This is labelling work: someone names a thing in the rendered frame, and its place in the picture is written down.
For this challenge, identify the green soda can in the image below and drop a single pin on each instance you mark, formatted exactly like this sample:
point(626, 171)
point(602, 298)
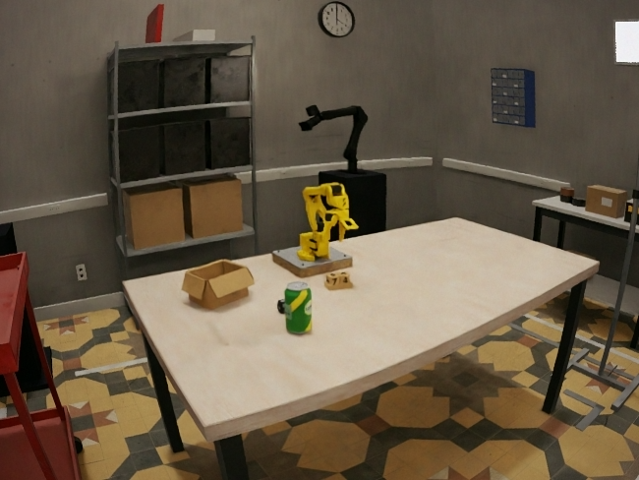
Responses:
point(298, 307)

